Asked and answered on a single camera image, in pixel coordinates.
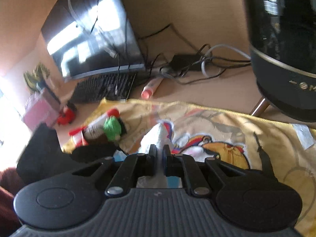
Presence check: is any black power adapter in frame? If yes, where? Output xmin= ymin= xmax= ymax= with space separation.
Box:
xmin=169 ymin=54 xmax=201 ymax=71

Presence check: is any knitted doll green shirt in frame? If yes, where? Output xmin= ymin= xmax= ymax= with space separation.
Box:
xmin=82 ymin=108 xmax=127 ymax=144

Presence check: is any red knitted toy car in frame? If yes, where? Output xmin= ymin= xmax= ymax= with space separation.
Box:
xmin=57 ymin=101 xmax=77 ymax=125

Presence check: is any pink box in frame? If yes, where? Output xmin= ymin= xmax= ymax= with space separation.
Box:
xmin=22 ymin=88 xmax=60 ymax=132

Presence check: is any black round speaker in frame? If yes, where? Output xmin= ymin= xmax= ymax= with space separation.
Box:
xmin=244 ymin=0 xmax=315 ymax=122

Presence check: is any black computer monitor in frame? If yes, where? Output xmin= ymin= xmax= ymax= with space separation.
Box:
xmin=41 ymin=0 xmax=145 ymax=81

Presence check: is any pink capped tube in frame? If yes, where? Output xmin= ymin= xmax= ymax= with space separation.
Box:
xmin=141 ymin=77 xmax=163 ymax=100

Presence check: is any white knitted cloth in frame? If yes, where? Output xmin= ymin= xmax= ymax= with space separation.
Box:
xmin=137 ymin=122 xmax=173 ymax=189

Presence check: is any white cable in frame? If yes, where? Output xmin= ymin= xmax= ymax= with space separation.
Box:
xmin=201 ymin=44 xmax=251 ymax=78

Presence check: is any potted plant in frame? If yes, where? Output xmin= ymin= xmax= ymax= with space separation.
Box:
xmin=23 ymin=62 xmax=50 ymax=94

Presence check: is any red white toy rocket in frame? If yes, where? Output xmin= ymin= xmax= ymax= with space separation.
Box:
xmin=68 ymin=126 xmax=88 ymax=148

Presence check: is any black keyboard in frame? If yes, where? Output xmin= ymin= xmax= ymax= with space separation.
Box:
xmin=69 ymin=72 xmax=137 ymax=104

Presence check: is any yellow cartoon towel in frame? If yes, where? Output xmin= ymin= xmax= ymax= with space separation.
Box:
xmin=70 ymin=99 xmax=315 ymax=236

